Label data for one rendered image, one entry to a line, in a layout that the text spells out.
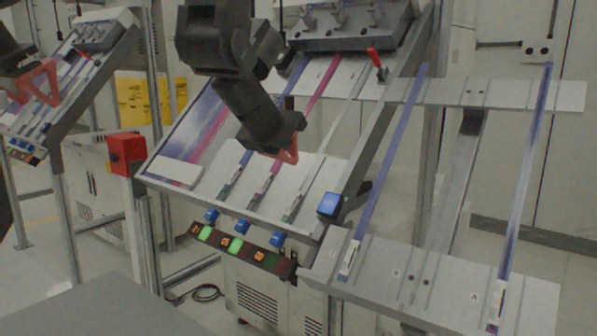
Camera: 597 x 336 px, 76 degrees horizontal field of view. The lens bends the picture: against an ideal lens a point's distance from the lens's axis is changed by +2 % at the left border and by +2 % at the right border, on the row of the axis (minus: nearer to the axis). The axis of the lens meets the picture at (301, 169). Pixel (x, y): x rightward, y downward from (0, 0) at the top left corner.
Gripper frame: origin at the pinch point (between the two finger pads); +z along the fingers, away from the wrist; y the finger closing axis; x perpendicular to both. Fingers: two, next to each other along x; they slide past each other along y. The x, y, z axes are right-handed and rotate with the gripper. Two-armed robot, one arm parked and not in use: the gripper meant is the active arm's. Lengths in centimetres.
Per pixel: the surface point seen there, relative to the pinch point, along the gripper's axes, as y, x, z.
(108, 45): 149, -49, 13
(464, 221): -23.2, -5.7, 21.4
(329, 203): 0.1, -0.4, 15.7
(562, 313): -39, -36, 159
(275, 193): 17.9, -1.1, 20.2
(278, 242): 9.7, 9.6, 19.4
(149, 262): 71, 26, 42
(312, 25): 31, -52, 13
